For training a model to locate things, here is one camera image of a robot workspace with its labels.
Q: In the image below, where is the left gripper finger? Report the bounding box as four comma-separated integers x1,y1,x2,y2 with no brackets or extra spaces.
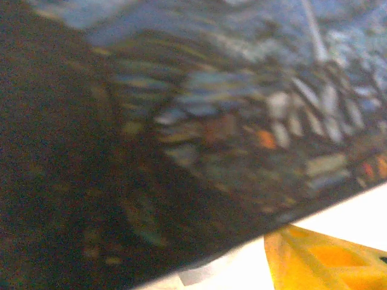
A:
264,225,387,290

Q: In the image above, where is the starry night painted box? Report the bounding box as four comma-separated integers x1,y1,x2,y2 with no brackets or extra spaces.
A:
0,0,387,290

